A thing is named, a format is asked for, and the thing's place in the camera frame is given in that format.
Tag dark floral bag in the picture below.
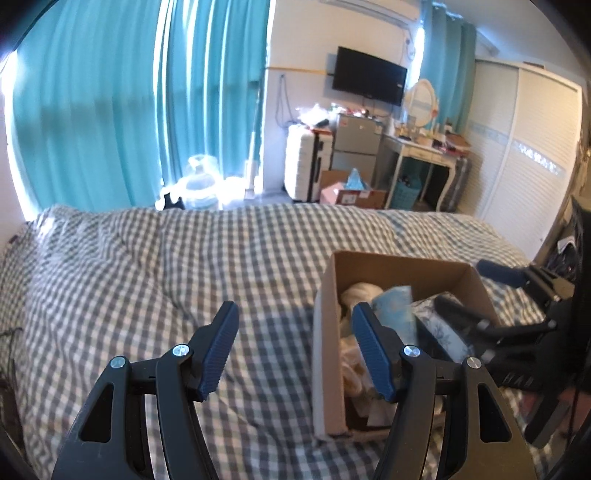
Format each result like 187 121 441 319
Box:
549 233 579 274

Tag light blue cloth item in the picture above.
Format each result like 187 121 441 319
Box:
372 286 417 352

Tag teal laundry basket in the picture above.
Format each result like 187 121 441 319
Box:
392 178 424 209

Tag floral tissue pack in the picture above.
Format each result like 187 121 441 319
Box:
411 295 468 371

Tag clear plastic bag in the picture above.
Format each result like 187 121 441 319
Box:
294 103 334 128

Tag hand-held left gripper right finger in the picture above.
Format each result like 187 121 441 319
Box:
351 302 539 480

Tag oval white vanity mirror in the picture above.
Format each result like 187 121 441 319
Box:
403 78 438 133

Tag teal curtain beside wardrobe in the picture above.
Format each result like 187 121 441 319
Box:
418 0 477 136

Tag small silver fridge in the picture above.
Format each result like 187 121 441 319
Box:
331 113 385 175

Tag white dressing table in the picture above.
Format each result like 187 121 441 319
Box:
381 133 465 213

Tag blue plastic bag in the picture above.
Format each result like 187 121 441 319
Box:
344 168 371 191

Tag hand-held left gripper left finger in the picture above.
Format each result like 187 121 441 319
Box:
51 301 241 480

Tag brown floor carton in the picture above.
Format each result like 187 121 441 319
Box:
320 170 389 209

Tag white louvred wardrobe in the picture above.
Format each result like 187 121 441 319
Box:
463 58 585 254

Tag grey striped suitcase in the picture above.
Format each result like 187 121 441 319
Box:
444 157 472 212

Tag white plastic bag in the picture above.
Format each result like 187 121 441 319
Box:
221 174 246 205

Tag black wall television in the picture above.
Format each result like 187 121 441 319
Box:
332 46 409 107

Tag grey checked blanket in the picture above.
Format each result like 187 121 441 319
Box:
0 203 555 480

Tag narrow teal curtain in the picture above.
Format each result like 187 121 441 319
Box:
156 0 271 195

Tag white suitcase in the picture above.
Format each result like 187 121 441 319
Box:
283 124 334 204

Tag white cloth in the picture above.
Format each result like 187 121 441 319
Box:
341 282 385 325

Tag pink box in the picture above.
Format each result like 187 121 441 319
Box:
320 184 348 206

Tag wide teal curtain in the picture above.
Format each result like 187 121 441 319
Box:
9 0 171 212

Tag long white sock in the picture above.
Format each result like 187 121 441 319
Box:
341 335 376 398

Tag white mop pole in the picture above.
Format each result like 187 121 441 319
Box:
246 82 263 195

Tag stack of books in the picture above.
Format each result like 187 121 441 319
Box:
442 131 472 154

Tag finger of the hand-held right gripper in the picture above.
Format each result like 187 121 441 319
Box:
475 258 575 305
435 294 559 352

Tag clear plastic water jug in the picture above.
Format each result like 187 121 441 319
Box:
178 154 222 211

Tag cardboard box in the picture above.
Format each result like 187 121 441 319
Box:
311 250 505 440

